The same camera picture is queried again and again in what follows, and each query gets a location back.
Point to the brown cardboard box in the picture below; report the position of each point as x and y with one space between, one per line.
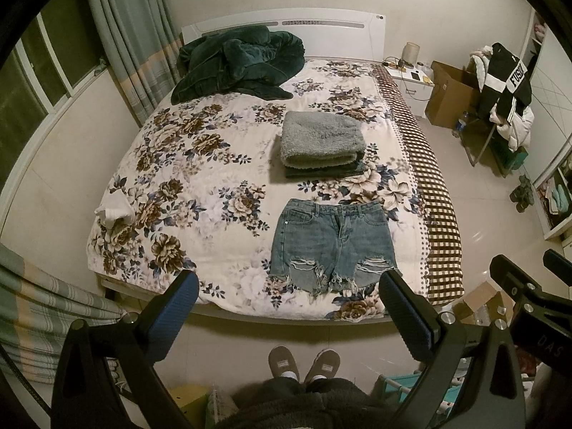
455 91

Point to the grey fleece folded garment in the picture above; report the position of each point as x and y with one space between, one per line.
320 140

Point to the yellow box on floor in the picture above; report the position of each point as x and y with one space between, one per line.
192 401

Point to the white shelving unit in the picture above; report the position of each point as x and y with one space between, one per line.
548 164

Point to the chair with metal legs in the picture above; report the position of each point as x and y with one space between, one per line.
484 145

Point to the cream cylindrical lamp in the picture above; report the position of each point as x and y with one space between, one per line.
409 54

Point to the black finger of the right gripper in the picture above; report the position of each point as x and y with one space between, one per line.
558 265

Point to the white crumpled cloth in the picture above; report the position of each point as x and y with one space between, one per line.
114 207

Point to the green striped curtain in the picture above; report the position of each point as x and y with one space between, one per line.
142 47

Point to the dark green velvet blanket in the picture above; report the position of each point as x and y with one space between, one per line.
250 60

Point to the ripped blue denim shorts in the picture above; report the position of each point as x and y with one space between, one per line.
326 249

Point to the white framed window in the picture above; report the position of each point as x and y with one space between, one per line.
58 56

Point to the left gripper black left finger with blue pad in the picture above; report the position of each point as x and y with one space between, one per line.
84 395

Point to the white bedside table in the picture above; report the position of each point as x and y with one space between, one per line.
416 93

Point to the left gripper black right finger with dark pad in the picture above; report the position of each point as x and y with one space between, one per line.
491 395

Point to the green slippers on floor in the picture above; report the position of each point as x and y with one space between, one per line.
522 196

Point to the small cardboard box on floor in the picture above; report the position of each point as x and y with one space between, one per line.
483 306

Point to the white bed headboard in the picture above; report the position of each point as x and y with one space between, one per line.
325 32

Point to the white puffy coat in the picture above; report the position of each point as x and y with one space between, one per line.
515 131

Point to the dark folded garment under fleece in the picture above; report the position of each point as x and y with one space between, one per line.
355 168

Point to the black fleece trouser legs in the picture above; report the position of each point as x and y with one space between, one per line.
326 403

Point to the striped green fabric lower left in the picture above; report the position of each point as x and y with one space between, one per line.
37 311

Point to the left grey slipper foot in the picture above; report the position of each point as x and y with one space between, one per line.
283 364

